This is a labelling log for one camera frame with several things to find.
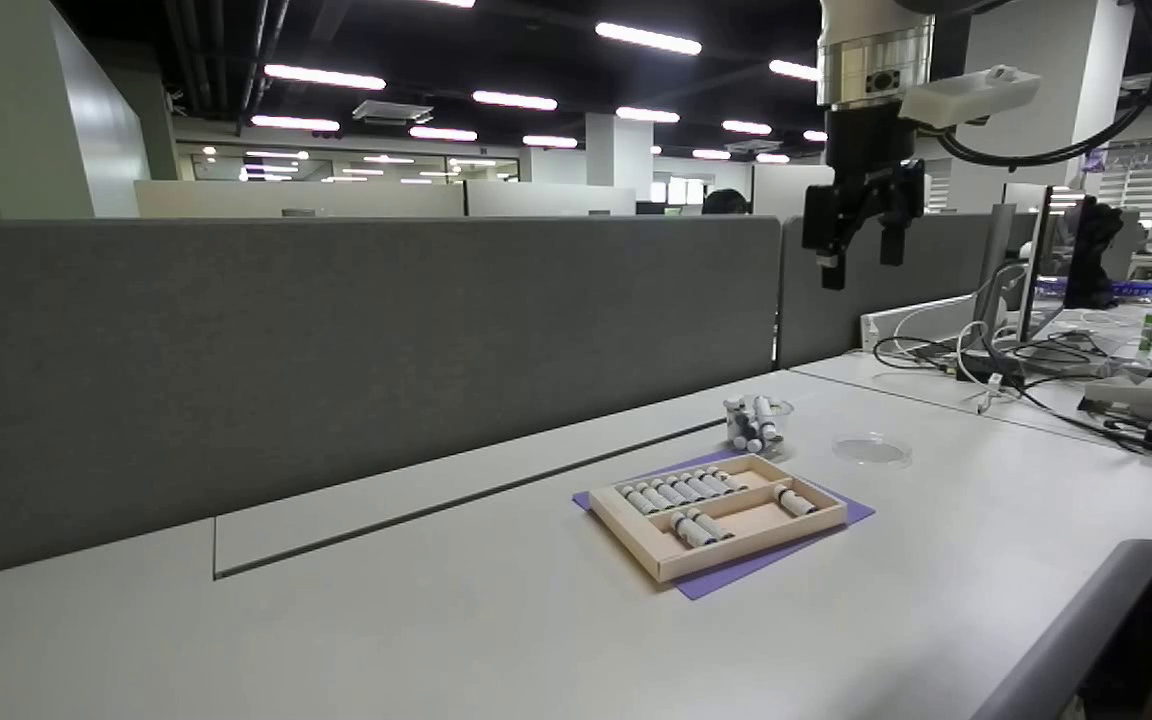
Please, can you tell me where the white marker brown black band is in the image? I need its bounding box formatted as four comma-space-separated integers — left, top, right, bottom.
689, 507, 736, 548

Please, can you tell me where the large gray desk partition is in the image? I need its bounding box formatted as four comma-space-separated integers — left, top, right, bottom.
0, 212, 786, 594

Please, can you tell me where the white cable tray box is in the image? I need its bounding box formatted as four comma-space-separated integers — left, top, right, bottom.
854, 293, 1008, 359

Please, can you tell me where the white marker blue band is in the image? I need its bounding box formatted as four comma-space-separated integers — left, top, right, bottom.
666, 512, 713, 552

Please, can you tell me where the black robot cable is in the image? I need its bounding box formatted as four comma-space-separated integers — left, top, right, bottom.
929, 0, 1152, 171

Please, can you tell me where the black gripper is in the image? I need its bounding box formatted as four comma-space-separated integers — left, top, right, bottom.
801, 101, 929, 293

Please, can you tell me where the tangled cable bundle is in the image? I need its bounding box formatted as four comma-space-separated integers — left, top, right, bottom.
867, 318, 1128, 403

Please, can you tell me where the dark metal stand pole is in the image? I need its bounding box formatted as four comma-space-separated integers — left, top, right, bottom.
1011, 179, 1058, 350

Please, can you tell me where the white flat device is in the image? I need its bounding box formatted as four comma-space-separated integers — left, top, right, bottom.
1074, 370, 1152, 426

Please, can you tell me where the white office partition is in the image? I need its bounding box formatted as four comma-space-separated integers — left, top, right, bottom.
132, 177, 635, 223

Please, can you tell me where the dark-haired person head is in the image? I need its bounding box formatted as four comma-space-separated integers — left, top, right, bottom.
700, 185, 754, 219

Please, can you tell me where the small gray desk partition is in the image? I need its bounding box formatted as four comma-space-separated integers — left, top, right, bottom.
774, 212, 1008, 372

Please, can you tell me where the round gray desk grommet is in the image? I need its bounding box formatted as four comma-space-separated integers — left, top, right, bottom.
830, 434, 917, 467

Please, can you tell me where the white marker red logo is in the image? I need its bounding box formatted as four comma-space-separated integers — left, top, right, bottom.
774, 484, 820, 524

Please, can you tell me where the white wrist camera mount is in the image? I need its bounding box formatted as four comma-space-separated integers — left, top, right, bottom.
895, 60, 1043, 134

